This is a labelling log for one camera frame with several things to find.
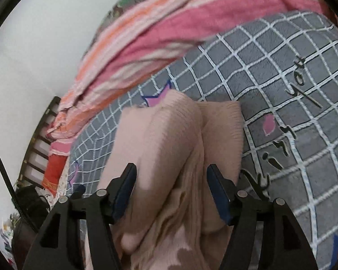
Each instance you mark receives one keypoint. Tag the pink orange striped quilt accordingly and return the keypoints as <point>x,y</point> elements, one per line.
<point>163,33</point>

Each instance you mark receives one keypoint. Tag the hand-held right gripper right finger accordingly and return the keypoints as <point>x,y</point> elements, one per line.
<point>218,197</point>

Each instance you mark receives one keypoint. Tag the red cloth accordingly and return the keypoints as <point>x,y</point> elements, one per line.
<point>55,173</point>

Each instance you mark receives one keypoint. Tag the pink knitted sweater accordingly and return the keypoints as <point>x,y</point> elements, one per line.
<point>174,146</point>

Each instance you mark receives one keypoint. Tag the floral printed cloth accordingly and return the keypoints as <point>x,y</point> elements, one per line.
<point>8,236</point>

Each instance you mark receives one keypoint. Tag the dark bag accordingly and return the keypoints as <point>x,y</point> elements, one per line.
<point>31,211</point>

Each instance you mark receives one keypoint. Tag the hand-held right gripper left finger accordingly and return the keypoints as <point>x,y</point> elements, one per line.
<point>122,199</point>

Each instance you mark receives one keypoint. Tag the dark wooden slatted bed end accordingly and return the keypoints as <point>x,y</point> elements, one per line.
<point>40,152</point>

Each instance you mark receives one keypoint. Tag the grey checked bedsheet with stars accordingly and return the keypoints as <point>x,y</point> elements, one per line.
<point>284,104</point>

